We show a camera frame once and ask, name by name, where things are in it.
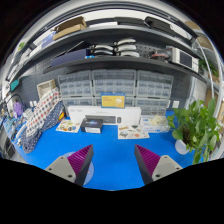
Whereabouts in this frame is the yellow and blue box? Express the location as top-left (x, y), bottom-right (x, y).
top-left (100, 92), bottom-right (127, 109)

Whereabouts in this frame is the red and white checkered cloth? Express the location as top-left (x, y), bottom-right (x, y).
top-left (24, 87), bottom-right (63, 138)

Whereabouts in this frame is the beige open crate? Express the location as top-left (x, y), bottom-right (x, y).
top-left (36, 79), bottom-right (58, 100)

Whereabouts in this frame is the green plant in white pot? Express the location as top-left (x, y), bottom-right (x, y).
top-left (166, 97), bottom-right (223, 164)

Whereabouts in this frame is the white and blue tissue box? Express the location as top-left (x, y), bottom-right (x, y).
top-left (140, 114), bottom-right (171, 134)

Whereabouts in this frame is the navy dotted cloth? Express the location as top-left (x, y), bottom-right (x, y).
top-left (20, 99), bottom-right (66, 154)

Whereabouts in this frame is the black shelf unit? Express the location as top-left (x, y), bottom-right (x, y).
top-left (4, 14), bottom-right (221, 92)

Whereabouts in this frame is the long white keyboard box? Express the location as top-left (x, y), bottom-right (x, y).
top-left (67, 105), bottom-right (142, 127)

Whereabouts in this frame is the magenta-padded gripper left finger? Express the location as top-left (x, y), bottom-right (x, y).
top-left (45, 143), bottom-right (95, 188)

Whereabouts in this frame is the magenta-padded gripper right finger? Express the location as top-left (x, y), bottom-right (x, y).
top-left (133, 143), bottom-right (184, 186)

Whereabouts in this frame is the small sticker sheet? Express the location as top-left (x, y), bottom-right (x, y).
top-left (55, 119), bottom-right (82, 134)

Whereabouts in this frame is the small black box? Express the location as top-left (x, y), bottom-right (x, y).
top-left (79, 118), bottom-right (104, 134)

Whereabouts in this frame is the white wall socket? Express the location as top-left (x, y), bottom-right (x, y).
top-left (171, 99), bottom-right (181, 110)

